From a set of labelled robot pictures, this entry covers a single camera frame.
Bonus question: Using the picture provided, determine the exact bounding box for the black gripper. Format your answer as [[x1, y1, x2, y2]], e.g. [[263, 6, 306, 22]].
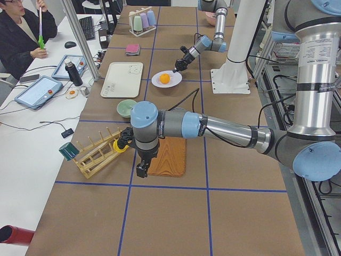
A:
[[135, 138, 160, 177], [173, 51, 194, 73]]

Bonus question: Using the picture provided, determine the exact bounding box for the white round plate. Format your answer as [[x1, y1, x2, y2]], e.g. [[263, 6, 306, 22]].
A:
[[151, 70, 182, 88]]

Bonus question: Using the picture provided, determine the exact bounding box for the orange fruit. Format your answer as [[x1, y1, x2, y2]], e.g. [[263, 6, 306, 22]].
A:
[[159, 73, 171, 84]]

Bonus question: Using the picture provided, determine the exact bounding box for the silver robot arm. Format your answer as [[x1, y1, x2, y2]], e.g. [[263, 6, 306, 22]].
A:
[[131, 1, 340, 181], [173, 0, 229, 73]]

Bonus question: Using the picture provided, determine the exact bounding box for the cream bear tray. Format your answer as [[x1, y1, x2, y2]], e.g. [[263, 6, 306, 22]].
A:
[[100, 62, 143, 98]]

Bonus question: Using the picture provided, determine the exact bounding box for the wooden cutting board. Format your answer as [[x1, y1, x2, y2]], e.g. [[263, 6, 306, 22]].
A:
[[148, 137, 186, 178]]

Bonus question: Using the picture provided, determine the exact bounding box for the yellow mug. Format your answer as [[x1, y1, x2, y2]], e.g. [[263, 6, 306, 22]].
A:
[[113, 139, 129, 153]]

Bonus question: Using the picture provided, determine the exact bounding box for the pink and grey folded cloth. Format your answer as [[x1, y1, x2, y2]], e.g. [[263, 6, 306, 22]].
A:
[[125, 44, 141, 56]]

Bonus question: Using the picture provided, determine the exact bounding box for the wooden mug rack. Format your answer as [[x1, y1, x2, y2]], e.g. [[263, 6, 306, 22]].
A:
[[72, 128, 127, 179]]

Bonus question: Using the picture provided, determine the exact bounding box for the blue cup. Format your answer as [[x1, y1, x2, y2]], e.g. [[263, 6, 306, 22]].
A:
[[147, 10, 156, 27]]

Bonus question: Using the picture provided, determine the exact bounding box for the purple cup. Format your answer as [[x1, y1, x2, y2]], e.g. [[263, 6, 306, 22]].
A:
[[140, 13, 149, 29]]

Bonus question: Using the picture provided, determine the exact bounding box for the pink bowl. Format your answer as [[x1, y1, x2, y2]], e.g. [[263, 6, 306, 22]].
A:
[[205, 12, 216, 26]]

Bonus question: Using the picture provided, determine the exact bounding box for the green cup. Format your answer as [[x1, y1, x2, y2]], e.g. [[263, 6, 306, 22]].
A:
[[133, 15, 143, 33]]

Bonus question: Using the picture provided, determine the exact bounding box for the green bowl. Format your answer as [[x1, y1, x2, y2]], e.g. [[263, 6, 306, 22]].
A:
[[116, 99, 137, 118]]

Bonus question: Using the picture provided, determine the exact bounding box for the dark green mug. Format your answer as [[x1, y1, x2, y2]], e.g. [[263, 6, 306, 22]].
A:
[[59, 142, 79, 161]]

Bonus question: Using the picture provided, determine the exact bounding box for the small black device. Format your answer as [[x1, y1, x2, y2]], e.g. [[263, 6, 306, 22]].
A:
[[61, 129, 74, 139]]

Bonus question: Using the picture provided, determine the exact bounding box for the small metal cup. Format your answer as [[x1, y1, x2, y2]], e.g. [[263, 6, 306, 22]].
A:
[[79, 86, 90, 98]]

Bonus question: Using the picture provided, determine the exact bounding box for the blue teach pendant far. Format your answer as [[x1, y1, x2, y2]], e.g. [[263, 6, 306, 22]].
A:
[[51, 54, 87, 81]]

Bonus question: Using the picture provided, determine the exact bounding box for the blue teach pendant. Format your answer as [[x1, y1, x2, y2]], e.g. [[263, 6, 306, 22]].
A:
[[51, 54, 87, 81], [14, 76, 63, 110]]

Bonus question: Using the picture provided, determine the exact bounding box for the black keyboard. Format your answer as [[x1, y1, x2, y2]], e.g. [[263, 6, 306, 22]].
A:
[[79, 16, 95, 40]]

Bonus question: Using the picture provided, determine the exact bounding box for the fried egg coaster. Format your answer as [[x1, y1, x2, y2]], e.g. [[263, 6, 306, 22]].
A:
[[66, 89, 79, 99]]

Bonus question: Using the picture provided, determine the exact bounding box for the black water bottle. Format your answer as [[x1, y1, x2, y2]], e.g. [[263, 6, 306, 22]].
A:
[[64, 58, 83, 86]]

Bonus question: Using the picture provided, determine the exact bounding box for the black computer mouse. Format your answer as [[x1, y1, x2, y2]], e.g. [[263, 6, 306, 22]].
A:
[[64, 41, 77, 49]]

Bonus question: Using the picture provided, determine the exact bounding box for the blue teach pendant near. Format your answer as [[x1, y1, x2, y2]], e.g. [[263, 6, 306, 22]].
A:
[[14, 76, 63, 110]]

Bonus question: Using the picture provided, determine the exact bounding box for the green and pink stick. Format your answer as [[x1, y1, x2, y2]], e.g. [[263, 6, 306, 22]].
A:
[[38, 7, 45, 49]]

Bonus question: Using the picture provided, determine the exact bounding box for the black smartphone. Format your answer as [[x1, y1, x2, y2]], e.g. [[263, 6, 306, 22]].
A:
[[19, 74, 40, 84]]

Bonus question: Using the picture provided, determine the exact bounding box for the red cylinder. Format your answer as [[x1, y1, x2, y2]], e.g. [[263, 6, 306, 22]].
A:
[[1, 225, 35, 246]]

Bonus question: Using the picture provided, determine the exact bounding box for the person in black jacket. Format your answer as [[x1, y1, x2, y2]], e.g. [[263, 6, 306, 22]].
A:
[[1, 1, 58, 80]]

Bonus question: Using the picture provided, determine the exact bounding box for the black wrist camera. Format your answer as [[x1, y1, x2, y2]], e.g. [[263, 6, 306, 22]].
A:
[[119, 127, 136, 148], [180, 46, 189, 54]]

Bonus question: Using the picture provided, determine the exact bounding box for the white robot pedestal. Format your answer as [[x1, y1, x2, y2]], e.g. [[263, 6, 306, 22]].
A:
[[211, 0, 267, 94]]

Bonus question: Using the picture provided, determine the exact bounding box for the white wire cup rack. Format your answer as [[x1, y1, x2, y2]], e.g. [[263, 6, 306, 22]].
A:
[[129, 6, 157, 37]]

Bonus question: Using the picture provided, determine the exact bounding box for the aluminium frame post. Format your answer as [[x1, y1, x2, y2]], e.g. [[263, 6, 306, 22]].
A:
[[61, 0, 100, 82]]

